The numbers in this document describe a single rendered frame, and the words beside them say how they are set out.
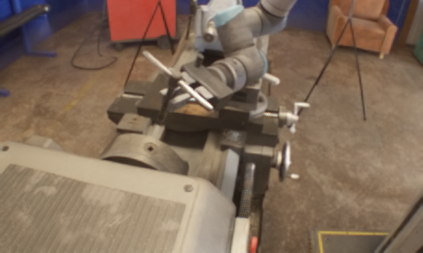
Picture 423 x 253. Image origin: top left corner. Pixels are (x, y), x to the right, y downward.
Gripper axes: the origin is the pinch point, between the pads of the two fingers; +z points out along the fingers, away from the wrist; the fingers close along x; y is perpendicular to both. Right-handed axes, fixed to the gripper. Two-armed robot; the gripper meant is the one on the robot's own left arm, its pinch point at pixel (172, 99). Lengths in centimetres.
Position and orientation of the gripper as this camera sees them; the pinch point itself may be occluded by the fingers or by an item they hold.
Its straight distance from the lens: 66.1
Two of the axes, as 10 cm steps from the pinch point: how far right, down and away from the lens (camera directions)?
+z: -6.3, 3.5, -6.9
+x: 7.0, 6.4, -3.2
